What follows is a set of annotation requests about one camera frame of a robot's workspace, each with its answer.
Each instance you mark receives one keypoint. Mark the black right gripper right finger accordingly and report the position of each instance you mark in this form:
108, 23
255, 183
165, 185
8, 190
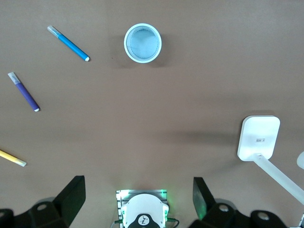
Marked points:
213, 213

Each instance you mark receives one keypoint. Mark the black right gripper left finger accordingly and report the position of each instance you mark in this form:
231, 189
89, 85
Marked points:
59, 209

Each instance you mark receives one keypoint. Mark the blue marker pen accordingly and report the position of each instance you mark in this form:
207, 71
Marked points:
70, 44

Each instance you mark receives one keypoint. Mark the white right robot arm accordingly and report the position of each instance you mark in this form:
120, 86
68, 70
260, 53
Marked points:
145, 206

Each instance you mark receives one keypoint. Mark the yellow marker pen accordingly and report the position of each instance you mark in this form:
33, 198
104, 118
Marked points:
9, 156

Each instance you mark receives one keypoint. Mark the white desk lamp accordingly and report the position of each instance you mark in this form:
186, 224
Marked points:
259, 137

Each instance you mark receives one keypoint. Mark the white rounded plastic object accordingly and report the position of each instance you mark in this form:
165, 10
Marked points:
301, 161

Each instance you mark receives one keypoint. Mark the purple marker pen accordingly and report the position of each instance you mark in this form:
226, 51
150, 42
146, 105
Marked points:
25, 93

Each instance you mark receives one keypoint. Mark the light blue plastic cup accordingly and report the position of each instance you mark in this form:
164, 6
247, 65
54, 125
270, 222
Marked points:
142, 42

